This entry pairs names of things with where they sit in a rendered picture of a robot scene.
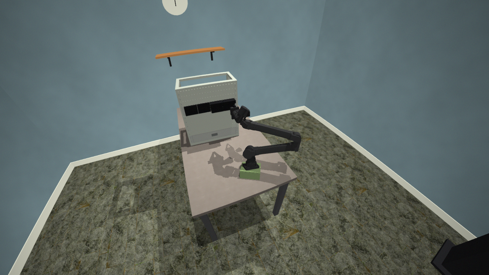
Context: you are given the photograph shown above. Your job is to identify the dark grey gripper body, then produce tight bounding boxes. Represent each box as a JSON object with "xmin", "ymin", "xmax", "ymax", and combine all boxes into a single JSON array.
[{"xmin": 230, "ymin": 107, "xmax": 239, "ymax": 120}]

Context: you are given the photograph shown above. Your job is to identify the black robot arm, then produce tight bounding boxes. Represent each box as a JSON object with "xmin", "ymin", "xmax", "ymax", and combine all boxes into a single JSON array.
[{"xmin": 234, "ymin": 106, "xmax": 301, "ymax": 170}]

